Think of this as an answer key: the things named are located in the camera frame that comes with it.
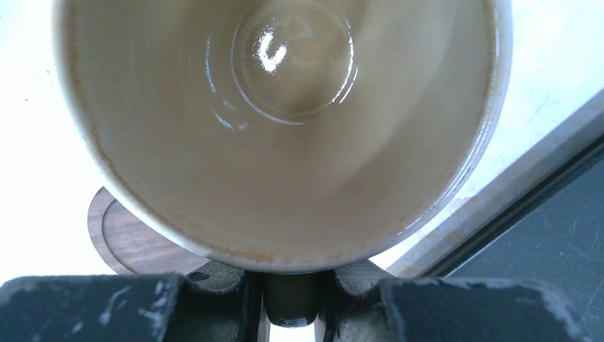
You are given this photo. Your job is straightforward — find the black serving tray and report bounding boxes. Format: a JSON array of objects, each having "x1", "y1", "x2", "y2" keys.
[{"x1": 423, "y1": 138, "x2": 603, "y2": 341}]

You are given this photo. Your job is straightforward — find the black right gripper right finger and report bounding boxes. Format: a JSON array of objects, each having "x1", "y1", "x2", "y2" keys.
[{"x1": 315, "y1": 261, "x2": 591, "y2": 341}]

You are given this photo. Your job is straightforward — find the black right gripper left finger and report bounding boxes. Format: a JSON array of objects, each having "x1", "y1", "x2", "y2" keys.
[{"x1": 1, "y1": 261, "x2": 262, "y2": 341}]

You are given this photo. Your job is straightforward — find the beige ceramic mug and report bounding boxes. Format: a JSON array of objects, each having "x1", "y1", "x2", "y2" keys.
[{"x1": 51, "y1": 0, "x2": 514, "y2": 329}]

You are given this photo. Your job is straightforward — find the dark walnut wood coaster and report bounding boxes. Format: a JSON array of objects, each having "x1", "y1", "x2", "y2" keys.
[{"x1": 88, "y1": 187, "x2": 208, "y2": 274}]

